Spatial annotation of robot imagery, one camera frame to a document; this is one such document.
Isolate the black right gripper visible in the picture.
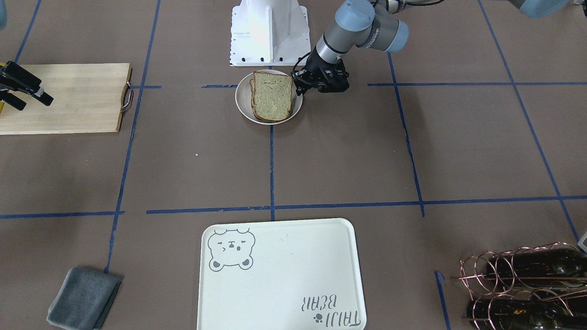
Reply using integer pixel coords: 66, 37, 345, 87
0, 61, 53, 111

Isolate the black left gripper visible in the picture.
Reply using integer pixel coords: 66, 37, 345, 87
291, 54, 349, 96

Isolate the bread slice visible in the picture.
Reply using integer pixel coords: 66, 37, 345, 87
252, 71, 293, 122
249, 79, 257, 119

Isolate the white plate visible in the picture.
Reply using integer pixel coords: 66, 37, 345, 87
235, 69, 303, 125

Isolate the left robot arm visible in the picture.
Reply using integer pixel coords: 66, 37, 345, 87
291, 0, 586, 94

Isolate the cream bear tray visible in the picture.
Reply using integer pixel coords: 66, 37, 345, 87
196, 218, 367, 330

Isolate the wooden cutting board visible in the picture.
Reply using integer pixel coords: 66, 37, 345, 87
0, 63, 132, 134

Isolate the grey folded cloth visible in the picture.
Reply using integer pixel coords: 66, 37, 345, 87
46, 267, 122, 330

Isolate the dark green wine bottle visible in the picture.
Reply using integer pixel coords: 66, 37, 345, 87
486, 248, 587, 288
467, 298, 587, 330

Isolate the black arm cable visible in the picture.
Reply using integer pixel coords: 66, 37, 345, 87
293, 52, 315, 74

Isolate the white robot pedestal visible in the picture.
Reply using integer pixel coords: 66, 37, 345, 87
229, 0, 311, 66

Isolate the copper wire bottle rack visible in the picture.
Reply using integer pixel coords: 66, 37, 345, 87
457, 242, 587, 330

